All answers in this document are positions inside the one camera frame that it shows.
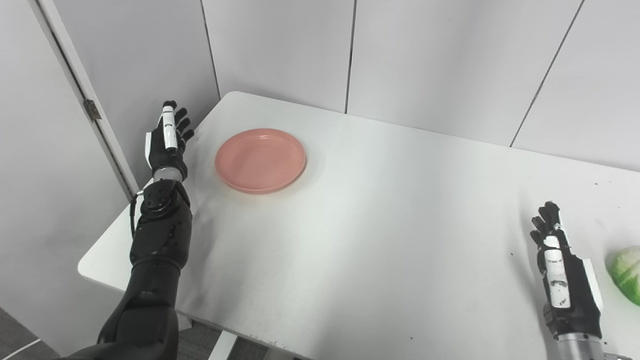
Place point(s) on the white table leg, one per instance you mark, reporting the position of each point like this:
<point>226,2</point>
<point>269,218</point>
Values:
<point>222,346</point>

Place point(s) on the pink plate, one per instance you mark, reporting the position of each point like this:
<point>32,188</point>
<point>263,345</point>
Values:
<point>260,160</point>

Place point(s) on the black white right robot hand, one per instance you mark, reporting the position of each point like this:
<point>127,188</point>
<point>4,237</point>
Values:
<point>577,300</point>

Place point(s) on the metal door hinge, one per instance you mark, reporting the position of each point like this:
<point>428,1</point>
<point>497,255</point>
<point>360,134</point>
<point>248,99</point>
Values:
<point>92,109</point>

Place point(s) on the green white cabbage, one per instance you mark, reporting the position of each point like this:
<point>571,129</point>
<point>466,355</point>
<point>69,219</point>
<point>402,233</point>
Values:
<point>627,275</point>

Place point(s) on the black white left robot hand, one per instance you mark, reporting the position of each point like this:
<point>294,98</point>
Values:
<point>167,157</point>

